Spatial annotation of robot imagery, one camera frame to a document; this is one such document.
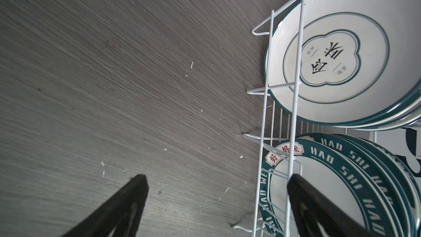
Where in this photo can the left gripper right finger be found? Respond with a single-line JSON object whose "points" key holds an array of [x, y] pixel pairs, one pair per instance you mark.
{"points": [[316, 216]]}

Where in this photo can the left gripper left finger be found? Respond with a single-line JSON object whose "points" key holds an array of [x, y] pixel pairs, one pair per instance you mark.
{"points": [[119, 216]]}

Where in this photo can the white plate green quatrefoil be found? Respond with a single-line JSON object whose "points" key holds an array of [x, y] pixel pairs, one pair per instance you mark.
{"points": [[356, 60]]}

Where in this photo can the row plate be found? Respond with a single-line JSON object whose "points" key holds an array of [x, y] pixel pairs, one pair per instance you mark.
{"points": [[377, 174], [390, 177], [401, 172]]}

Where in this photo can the white wire dish rack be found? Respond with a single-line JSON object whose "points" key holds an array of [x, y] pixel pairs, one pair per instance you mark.
{"points": [[352, 64]]}

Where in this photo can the front row plate hao shi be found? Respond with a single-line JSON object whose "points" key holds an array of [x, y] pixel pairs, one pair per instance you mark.
{"points": [[335, 177]]}

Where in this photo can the plate green rim red line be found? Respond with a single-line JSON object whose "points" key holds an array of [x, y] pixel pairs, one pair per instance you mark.
{"points": [[407, 113]]}

